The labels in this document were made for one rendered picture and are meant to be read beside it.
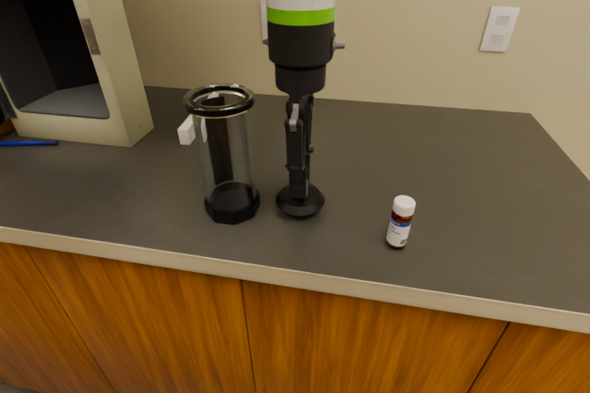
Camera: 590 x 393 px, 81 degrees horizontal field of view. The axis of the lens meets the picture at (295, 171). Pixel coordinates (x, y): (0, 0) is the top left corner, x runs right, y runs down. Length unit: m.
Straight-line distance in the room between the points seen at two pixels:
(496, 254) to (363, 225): 0.22
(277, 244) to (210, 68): 0.78
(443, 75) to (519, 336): 0.73
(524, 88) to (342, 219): 0.77
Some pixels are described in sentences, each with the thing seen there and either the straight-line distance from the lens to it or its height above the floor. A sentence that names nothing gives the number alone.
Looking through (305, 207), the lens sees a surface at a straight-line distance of 0.62.
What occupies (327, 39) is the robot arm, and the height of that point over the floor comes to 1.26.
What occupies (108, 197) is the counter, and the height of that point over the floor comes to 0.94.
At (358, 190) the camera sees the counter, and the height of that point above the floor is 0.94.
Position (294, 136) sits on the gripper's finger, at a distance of 0.52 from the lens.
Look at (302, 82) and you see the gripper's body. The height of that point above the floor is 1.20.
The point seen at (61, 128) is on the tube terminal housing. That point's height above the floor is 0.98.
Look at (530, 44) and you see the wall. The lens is 1.20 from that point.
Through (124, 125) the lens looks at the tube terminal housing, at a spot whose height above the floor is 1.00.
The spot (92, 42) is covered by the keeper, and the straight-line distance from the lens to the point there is 0.87.
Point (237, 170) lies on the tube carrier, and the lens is 0.58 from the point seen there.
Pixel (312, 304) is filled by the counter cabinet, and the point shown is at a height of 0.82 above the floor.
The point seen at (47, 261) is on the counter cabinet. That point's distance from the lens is 0.89.
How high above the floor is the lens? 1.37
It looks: 34 degrees down
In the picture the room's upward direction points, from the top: straight up
